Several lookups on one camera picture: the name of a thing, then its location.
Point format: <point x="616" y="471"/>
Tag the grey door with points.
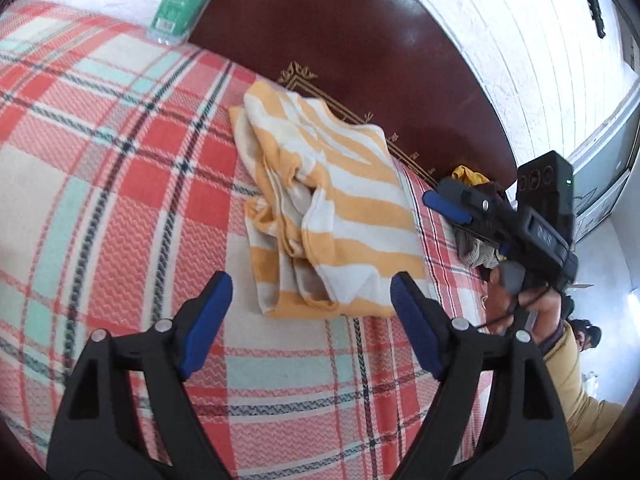
<point x="610" y="170"/>

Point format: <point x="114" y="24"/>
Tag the person's right forearm yellow sleeve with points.
<point x="575" y="390"/>

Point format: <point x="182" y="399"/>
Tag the person's right hand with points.
<point x="542" y="310"/>

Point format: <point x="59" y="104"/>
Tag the dark brown wooden headboard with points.
<point x="350" y="35"/>

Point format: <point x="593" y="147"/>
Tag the clear water bottle green label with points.
<point x="180" y="5"/>

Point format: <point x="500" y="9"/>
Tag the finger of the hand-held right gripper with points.
<point x="475" y="200"/>
<point x="447" y="207"/>

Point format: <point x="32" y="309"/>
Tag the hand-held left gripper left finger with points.
<point x="207" y="317"/>

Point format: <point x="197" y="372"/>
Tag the orange white striped shirt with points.
<point x="350" y="200"/>

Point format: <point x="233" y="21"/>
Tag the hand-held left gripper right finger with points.
<point x="415" y="320"/>

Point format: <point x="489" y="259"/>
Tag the grey knit garment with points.
<point x="477" y="252"/>

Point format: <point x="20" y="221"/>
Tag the yellow cloth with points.
<point x="467" y="175"/>

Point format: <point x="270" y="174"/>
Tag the red plaid blanket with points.
<point x="125" y="185"/>

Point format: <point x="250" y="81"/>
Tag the black wall fixture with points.
<point x="593" y="2"/>

